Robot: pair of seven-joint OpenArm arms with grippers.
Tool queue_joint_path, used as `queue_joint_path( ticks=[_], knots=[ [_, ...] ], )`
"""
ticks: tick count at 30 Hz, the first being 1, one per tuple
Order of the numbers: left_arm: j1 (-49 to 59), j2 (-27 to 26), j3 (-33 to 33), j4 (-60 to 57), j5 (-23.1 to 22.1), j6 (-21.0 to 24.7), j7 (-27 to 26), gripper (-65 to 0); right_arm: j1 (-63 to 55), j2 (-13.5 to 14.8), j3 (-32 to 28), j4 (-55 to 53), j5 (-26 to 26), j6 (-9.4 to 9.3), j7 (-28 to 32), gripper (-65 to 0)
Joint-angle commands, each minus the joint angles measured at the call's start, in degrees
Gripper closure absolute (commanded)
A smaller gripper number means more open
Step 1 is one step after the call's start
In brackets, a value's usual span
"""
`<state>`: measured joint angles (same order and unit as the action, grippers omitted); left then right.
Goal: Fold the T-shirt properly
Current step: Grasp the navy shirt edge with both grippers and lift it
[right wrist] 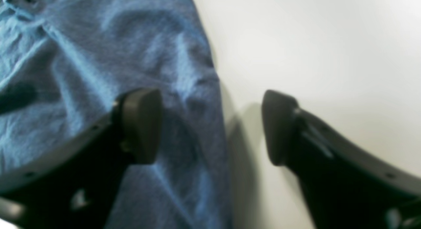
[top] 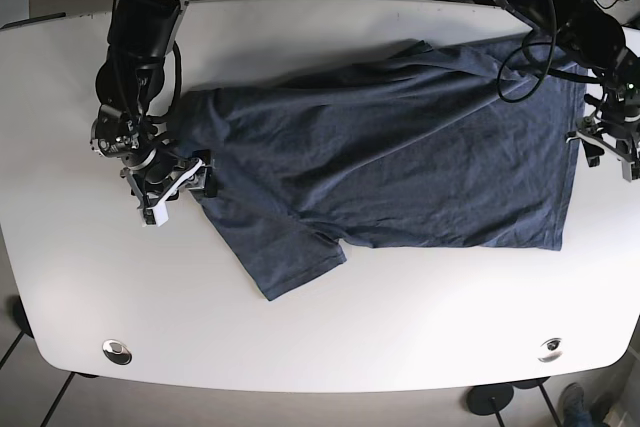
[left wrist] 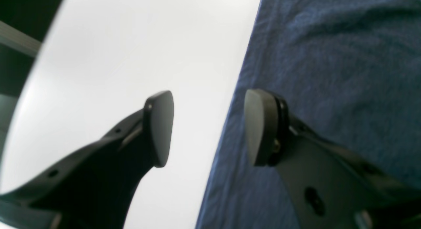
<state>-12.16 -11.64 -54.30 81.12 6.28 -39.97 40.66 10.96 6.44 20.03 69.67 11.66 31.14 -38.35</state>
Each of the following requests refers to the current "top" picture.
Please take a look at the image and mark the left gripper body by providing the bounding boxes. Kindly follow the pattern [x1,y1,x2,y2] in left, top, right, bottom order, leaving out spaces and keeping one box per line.
[565,116,639,164]

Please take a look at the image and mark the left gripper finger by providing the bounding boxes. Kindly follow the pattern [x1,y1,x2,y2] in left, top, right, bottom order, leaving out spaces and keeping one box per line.
[582,140,603,167]

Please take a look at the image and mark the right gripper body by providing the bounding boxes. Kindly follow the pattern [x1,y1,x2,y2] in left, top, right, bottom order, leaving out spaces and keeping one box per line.
[120,156,214,211]

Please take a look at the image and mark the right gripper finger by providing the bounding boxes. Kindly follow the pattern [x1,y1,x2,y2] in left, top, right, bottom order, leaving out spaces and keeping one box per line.
[192,166,218,198]

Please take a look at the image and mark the navy heather printed T-shirt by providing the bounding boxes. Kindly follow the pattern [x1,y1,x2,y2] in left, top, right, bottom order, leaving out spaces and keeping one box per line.
[169,41,586,300]

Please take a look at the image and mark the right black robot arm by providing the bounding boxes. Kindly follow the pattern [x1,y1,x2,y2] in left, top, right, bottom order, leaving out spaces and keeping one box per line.
[91,0,211,226]

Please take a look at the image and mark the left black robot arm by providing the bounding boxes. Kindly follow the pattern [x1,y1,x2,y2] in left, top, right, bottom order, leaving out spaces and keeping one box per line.
[492,0,639,181]

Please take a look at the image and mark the left silver table grommet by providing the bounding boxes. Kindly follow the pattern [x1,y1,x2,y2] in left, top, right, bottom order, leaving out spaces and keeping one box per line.
[102,339,133,366]

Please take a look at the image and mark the silver table grommet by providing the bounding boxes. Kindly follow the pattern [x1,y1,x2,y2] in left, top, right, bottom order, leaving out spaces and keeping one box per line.
[102,339,133,366]
[536,337,564,363]

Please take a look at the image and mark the black table leg left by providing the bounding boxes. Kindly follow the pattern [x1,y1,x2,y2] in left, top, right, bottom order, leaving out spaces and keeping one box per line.
[0,295,34,368]

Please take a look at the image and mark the right silver table grommet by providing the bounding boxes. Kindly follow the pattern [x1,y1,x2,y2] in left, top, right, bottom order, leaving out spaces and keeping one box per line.
[536,337,564,363]

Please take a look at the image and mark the grey shoe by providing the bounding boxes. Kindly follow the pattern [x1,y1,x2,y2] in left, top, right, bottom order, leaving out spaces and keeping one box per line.
[559,383,586,422]
[589,392,615,426]

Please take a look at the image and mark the black round stand base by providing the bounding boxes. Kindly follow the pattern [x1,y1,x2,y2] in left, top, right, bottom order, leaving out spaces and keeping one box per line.
[465,384,514,416]

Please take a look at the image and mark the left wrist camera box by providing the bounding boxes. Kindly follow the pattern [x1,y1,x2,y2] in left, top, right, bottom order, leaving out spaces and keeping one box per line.
[621,161,640,182]

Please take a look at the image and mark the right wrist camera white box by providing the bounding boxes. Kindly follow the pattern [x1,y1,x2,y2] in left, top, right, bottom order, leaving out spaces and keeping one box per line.
[139,203,169,227]

